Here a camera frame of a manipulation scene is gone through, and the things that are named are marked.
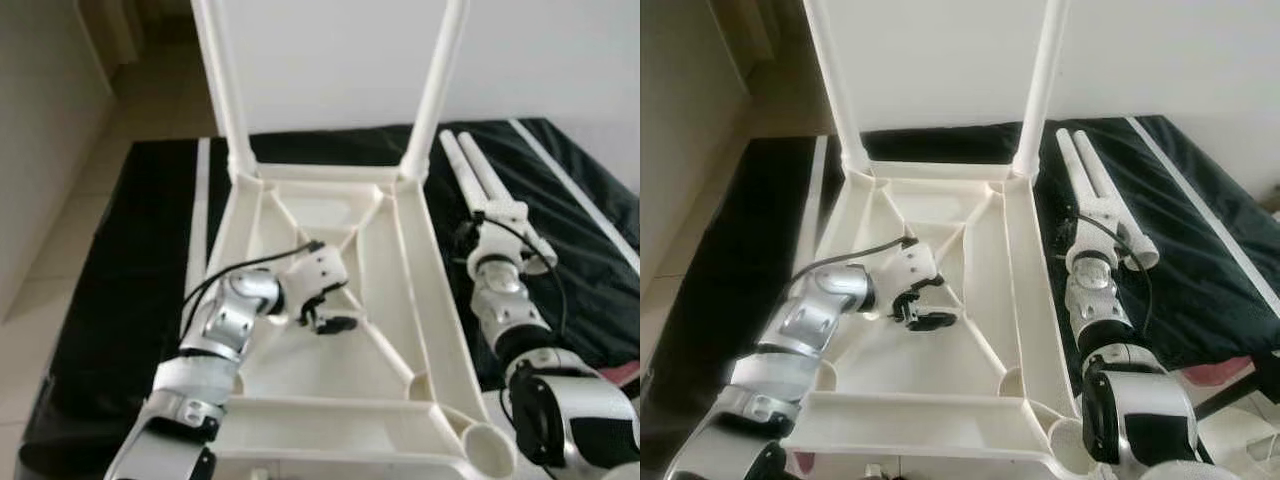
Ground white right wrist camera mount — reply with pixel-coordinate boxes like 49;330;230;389
468;198;531;276
1065;193;1129;271

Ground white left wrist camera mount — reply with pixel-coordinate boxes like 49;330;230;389
878;240;941;306
278;245;348;316

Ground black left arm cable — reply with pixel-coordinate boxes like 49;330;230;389
180;240;327;339
785;237;919;301

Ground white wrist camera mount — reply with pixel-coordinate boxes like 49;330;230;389
1065;193;1129;271
468;198;531;276
278;245;348;316
878;240;941;306

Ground white floor fan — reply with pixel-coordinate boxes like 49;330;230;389
1195;400;1280;480

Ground white plastic table leg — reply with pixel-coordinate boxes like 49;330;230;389
190;0;259;181
1012;0;1071;179
803;0;871;176
1074;127;1161;269
398;0;471;183
439;132;501;216
457;131;559;274
1055;128;1111;216

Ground white plastic table top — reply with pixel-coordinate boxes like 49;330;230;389
780;162;1096;476
185;165;521;480

